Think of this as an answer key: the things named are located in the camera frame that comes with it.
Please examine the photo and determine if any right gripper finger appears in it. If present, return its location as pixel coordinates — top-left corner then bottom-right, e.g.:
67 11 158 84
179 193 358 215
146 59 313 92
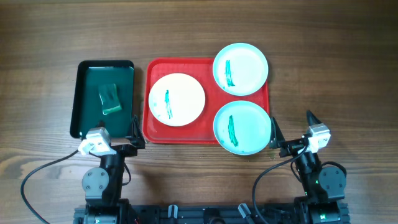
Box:
306 110 322 126
269 117 285 148

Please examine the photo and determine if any green sponge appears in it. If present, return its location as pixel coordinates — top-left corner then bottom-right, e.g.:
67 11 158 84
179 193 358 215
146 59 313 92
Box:
98 83 122 115

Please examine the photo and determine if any white plate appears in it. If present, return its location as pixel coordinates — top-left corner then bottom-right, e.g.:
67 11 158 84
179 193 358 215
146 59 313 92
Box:
148 73 206 127

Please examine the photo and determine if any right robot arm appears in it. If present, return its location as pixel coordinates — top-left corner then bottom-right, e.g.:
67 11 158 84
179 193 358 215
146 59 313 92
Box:
270 111 350 224

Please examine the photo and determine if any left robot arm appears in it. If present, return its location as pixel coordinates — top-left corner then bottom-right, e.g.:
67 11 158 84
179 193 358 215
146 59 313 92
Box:
73 116 146 223

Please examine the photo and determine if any black tray with green water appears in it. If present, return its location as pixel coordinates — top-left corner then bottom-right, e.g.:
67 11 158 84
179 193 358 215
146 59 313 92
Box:
70 60 134 139

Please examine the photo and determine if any red plastic tray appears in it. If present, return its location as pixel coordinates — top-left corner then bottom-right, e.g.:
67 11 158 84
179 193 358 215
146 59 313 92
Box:
142 58 270 144

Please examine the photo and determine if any light blue lower plate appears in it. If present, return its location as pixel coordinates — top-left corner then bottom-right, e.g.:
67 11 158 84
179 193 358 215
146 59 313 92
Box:
213 100 271 156

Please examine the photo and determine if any light blue plate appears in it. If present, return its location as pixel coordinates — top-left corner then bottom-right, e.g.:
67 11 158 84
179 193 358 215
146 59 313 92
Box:
213 100 271 156
213 43 269 96

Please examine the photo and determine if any light blue upper plate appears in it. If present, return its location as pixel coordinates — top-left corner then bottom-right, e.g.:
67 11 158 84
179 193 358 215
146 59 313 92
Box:
213 43 269 96

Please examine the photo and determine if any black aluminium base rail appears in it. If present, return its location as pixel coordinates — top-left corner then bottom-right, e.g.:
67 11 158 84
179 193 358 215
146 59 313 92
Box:
73 203 351 224

